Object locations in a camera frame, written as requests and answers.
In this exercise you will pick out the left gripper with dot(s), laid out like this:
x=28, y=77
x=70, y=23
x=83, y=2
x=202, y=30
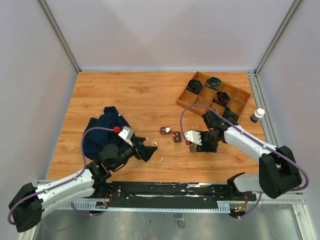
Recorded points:
x=147, y=151

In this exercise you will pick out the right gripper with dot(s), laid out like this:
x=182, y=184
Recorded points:
x=204, y=147

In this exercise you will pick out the grey pill box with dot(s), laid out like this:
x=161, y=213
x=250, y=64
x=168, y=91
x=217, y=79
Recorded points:
x=193, y=148

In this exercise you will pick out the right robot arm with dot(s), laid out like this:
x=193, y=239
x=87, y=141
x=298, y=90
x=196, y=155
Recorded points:
x=277, y=173

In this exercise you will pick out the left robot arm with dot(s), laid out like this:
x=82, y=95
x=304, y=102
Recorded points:
x=33, y=203

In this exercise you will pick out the dark blue rolled sock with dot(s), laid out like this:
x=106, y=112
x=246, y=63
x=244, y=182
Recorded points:
x=229, y=115

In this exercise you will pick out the brown double pill box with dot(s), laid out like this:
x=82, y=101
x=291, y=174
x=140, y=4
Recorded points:
x=177, y=137

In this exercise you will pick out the black patterned rolled sock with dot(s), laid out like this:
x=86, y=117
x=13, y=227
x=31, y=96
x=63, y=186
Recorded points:
x=221, y=98

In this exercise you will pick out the dark blue cloth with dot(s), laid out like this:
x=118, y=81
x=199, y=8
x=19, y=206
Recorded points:
x=97, y=139

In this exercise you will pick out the wooden divided tray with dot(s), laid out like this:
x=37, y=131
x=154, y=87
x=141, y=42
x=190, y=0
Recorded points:
x=239, y=97

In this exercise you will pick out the dark bottle white cap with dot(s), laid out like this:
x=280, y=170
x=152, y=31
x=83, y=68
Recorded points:
x=257, y=115

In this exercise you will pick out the black yellow rolled sock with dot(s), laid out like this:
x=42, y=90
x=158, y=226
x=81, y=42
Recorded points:
x=213, y=83

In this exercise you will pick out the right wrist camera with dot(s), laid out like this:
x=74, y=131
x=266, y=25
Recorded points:
x=193, y=137

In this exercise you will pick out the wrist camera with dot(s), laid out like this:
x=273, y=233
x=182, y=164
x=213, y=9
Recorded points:
x=193, y=137
x=126, y=134

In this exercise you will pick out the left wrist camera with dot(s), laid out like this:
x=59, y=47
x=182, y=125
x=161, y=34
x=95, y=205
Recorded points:
x=126, y=134

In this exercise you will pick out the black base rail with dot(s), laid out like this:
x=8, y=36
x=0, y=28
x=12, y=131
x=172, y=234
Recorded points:
x=169, y=195

